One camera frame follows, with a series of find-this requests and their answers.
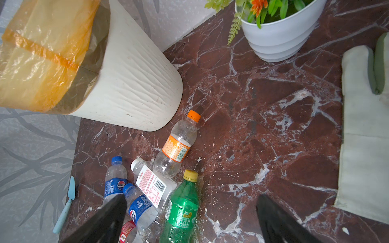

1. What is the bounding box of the green bottle yellow cap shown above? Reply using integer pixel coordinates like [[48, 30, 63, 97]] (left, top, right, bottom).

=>
[[159, 170, 200, 243]]

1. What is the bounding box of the light blue small trowel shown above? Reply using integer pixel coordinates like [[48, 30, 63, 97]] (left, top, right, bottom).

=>
[[53, 176, 76, 234]]

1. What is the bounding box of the pale green rubber glove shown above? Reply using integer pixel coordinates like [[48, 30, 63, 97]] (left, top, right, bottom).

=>
[[335, 33, 389, 223]]

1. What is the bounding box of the clear bottle pink label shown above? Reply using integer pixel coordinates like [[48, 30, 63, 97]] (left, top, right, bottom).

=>
[[131, 158, 177, 213]]

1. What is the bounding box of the orange plastic bin liner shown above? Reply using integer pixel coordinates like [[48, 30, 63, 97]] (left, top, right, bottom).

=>
[[1, 1, 111, 114]]

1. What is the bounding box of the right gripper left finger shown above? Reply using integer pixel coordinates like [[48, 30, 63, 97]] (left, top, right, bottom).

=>
[[63, 194, 127, 243]]

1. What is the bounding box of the white pot with flowers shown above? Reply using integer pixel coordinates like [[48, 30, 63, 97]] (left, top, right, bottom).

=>
[[205, 0, 327, 63]]

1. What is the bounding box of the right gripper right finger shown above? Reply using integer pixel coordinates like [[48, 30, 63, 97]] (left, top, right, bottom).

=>
[[256, 194, 320, 243]]

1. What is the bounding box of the clear bottle blue cap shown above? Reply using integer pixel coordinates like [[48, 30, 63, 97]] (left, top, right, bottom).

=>
[[102, 156, 128, 206]]

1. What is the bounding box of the clear bottle red label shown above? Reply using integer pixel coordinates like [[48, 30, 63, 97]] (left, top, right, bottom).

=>
[[119, 220, 137, 243]]

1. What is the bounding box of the white ribbed trash bin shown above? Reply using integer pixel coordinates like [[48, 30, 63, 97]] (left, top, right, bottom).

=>
[[72, 1, 183, 132]]

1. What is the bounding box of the Pepsi label clear bottle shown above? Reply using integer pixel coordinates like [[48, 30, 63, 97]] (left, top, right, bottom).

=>
[[123, 183, 161, 243]]

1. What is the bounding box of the clear bottle orange label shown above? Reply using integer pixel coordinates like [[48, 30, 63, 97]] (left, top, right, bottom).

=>
[[153, 110, 201, 178]]

